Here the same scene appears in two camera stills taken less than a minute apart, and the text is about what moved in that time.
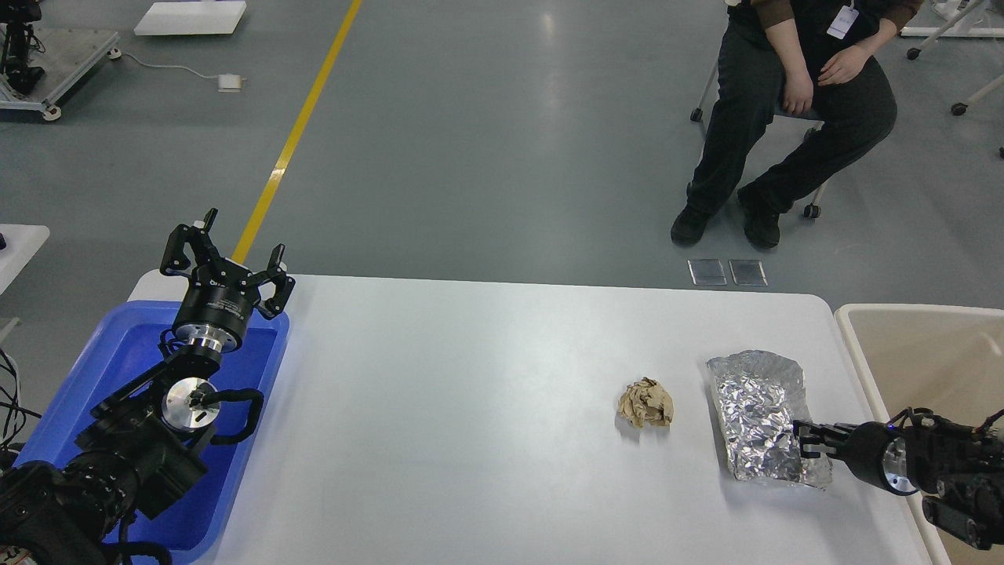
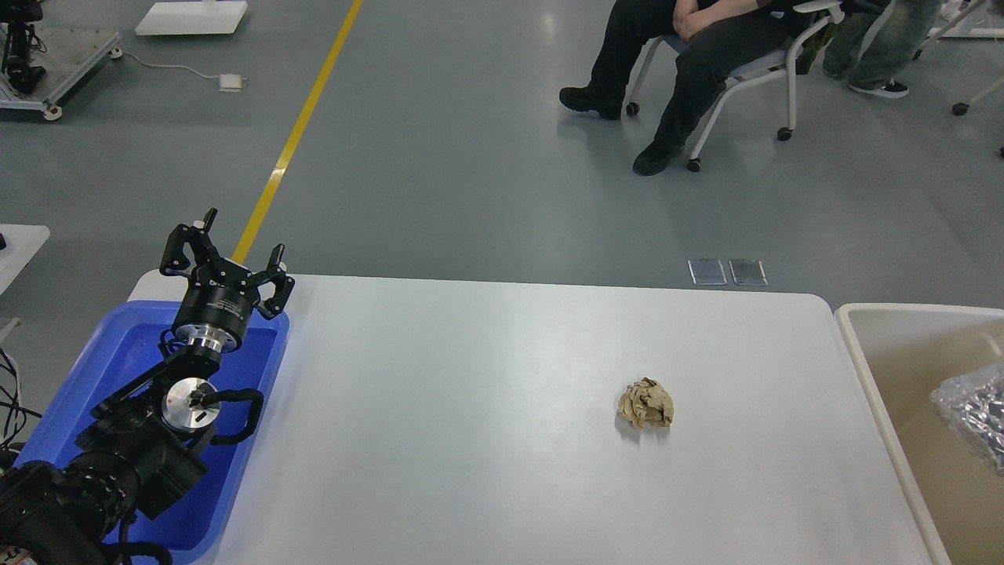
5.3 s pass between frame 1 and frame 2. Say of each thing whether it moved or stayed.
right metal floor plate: stayed
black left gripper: stayed
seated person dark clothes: moved
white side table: stayed
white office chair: moved
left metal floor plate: stayed
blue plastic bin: stayed
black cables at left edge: stayed
